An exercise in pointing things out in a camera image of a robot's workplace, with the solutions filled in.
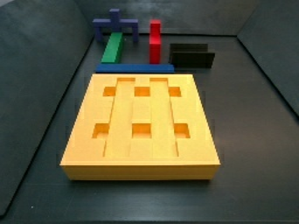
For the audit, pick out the green long block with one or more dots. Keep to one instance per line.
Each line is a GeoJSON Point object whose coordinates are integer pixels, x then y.
{"type": "Point", "coordinates": [110, 56]}

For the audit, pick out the yellow slotted board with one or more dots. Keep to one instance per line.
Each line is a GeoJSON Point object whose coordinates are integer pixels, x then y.
{"type": "Point", "coordinates": [140, 130]}

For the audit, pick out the blue long block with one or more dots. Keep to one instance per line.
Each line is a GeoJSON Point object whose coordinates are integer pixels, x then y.
{"type": "Point", "coordinates": [134, 69]}

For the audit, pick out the red stepped block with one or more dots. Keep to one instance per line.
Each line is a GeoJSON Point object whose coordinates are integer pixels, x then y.
{"type": "Point", "coordinates": [154, 41]}

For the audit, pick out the purple cross-shaped block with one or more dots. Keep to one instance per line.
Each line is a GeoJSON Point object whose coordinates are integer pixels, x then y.
{"type": "Point", "coordinates": [114, 23]}

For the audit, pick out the black angle bracket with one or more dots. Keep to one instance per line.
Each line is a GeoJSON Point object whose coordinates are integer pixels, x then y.
{"type": "Point", "coordinates": [190, 55]}

